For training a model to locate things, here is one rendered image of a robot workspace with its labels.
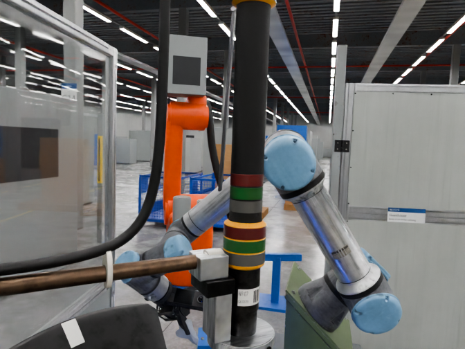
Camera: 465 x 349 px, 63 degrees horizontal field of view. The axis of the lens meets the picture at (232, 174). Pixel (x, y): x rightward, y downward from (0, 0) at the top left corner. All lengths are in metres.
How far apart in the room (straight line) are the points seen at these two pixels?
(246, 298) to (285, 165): 0.48
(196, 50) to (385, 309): 3.70
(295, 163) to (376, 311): 0.40
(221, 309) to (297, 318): 0.77
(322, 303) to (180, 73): 3.45
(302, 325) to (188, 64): 3.50
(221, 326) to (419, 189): 2.01
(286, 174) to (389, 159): 1.47
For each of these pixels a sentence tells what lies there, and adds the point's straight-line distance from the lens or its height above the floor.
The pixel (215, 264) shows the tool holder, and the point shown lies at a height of 1.54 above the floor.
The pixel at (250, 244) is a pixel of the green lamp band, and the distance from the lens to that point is 0.37.
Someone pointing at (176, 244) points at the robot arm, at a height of 1.39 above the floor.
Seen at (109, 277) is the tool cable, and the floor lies 1.54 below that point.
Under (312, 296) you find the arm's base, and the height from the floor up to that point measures 1.22.
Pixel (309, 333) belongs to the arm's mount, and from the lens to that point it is 1.16.
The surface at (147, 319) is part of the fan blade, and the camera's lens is 0.55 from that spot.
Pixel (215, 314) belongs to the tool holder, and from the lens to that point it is 0.39.
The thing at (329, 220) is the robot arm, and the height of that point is 1.48.
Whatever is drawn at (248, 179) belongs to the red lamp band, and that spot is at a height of 1.62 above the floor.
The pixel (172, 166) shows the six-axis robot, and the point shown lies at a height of 1.35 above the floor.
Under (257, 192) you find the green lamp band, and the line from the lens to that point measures 0.37.
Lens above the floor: 1.65
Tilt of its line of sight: 5 degrees down
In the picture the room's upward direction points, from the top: 2 degrees clockwise
